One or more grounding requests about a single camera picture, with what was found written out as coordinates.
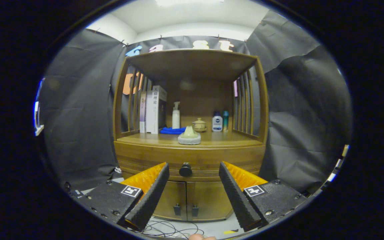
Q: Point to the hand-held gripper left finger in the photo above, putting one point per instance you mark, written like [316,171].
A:
[148,200]

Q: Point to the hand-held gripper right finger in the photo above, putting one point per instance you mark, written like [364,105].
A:
[238,200]

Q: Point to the black round drawer knob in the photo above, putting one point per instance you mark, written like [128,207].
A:
[185,170]

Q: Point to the wooden drawer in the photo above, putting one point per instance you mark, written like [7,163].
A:
[208,156]

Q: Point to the wooden cabinet door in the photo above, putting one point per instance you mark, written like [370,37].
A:
[175,196]
[205,200]

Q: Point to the wooden countertop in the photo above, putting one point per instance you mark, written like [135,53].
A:
[225,138]

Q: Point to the wooden cabinet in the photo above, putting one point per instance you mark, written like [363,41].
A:
[195,66]

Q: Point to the yellow floor tape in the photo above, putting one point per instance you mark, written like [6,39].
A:
[231,231]

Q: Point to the blue folded cloth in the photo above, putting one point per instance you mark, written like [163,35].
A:
[170,130]

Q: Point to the white lotion bottle blue cap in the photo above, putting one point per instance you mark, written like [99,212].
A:
[217,122]

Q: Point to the teal slim bottle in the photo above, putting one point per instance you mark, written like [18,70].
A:
[225,120]

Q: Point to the black floor equipment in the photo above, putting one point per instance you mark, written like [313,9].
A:
[68,186]

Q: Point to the beige lidded teacup with saucer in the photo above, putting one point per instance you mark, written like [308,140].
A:
[199,125]

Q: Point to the white pump bottle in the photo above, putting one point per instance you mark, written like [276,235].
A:
[176,118]

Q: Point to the thin pale purple book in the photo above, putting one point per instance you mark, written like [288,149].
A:
[142,113]

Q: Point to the thick white book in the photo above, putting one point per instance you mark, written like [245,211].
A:
[152,110]

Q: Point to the white and black rack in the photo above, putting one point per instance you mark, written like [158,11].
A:
[335,170]

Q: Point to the black backdrop cloth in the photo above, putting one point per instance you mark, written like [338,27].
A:
[78,116]

